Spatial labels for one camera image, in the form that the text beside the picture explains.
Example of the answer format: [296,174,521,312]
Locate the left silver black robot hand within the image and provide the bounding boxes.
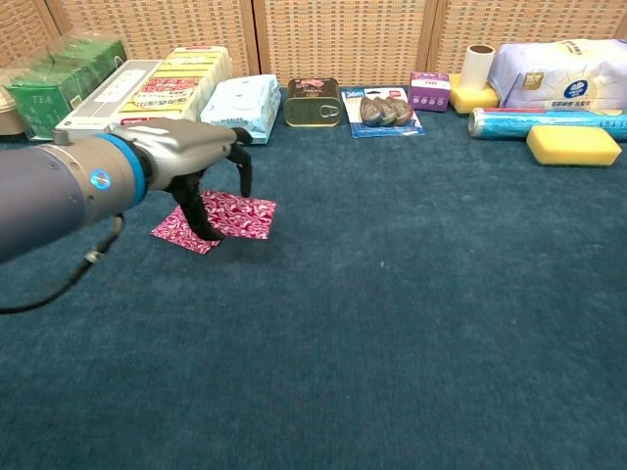
[104,117,255,242]

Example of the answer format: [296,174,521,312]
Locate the pink patterned packet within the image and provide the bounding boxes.
[149,203,222,257]

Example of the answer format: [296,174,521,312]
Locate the yellow sponge multipack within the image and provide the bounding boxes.
[119,46,234,124]

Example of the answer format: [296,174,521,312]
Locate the light blue wet wipes pack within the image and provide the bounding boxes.
[200,73,282,146]

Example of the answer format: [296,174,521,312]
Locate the white power strip box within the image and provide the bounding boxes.
[55,59,166,144]

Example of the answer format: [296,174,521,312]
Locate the woven rattan screen panel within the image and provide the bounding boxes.
[252,0,440,89]
[0,0,63,70]
[46,0,261,78]
[425,0,627,75]

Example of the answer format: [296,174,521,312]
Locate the gold black meat tin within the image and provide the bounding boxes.
[283,76,343,129]

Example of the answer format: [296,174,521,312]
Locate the clear box green tea bags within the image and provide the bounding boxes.
[2,32,128,142]

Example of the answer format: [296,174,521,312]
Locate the small purple box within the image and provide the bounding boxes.
[407,70,452,114]

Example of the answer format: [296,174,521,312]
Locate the yellow sponge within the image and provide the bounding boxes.
[525,124,624,169]
[448,72,502,118]

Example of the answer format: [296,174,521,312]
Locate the teal felt table cover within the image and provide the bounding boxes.
[0,85,627,470]

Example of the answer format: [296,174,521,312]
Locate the white paper roll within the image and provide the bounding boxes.
[461,44,498,92]

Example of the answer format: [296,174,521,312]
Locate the blue food wrap roll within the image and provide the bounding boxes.
[467,107,627,143]

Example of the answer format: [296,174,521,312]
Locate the large white tissue pack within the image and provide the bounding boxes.
[487,38,627,111]

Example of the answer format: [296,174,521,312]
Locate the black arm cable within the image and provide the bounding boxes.
[0,212,124,315]

